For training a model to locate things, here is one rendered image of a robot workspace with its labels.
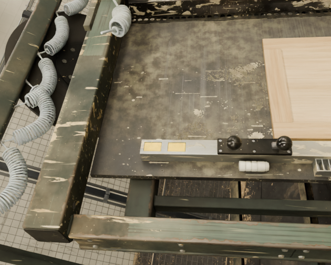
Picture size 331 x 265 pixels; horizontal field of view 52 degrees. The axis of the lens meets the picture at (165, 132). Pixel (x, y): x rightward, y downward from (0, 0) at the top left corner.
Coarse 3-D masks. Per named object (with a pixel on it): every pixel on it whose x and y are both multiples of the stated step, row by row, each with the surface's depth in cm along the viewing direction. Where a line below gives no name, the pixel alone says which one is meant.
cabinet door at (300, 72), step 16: (272, 48) 120; (288, 48) 119; (304, 48) 118; (320, 48) 117; (272, 64) 115; (288, 64) 115; (304, 64) 114; (320, 64) 113; (272, 80) 111; (288, 80) 111; (304, 80) 110; (320, 80) 109; (272, 96) 107; (288, 96) 107; (304, 96) 106; (320, 96) 106; (272, 112) 104; (288, 112) 103; (304, 112) 103; (320, 112) 102; (272, 128) 102; (288, 128) 100; (304, 128) 99; (320, 128) 98
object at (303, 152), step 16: (192, 144) 98; (208, 144) 97; (304, 144) 94; (320, 144) 93; (144, 160) 101; (160, 160) 100; (176, 160) 99; (192, 160) 98; (208, 160) 98; (224, 160) 97; (240, 160) 96; (256, 160) 95; (272, 160) 95; (288, 160) 94; (304, 160) 93
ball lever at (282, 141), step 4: (284, 136) 82; (280, 140) 82; (284, 140) 81; (288, 140) 81; (272, 144) 93; (276, 144) 83; (280, 144) 82; (284, 144) 81; (288, 144) 81; (292, 144) 82; (272, 148) 93; (276, 148) 92; (280, 148) 82; (284, 148) 81; (288, 148) 82
